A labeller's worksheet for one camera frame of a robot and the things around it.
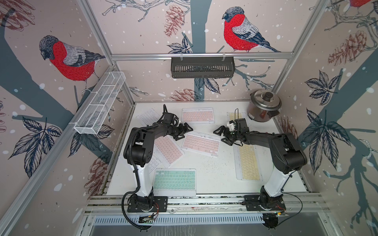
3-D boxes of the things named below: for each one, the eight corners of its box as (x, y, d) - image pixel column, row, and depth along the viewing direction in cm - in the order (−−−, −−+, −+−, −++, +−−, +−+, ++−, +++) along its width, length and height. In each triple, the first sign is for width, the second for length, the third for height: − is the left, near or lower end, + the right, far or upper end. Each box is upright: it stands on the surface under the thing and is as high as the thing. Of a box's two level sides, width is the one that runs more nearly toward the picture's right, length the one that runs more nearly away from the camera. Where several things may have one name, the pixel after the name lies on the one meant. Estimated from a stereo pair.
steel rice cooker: (245, 120, 111) (253, 100, 94) (247, 107, 119) (255, 87, 103) (269, 127, 107) (283, 108, 90) (270, 113, 115) (283, 93, 99)
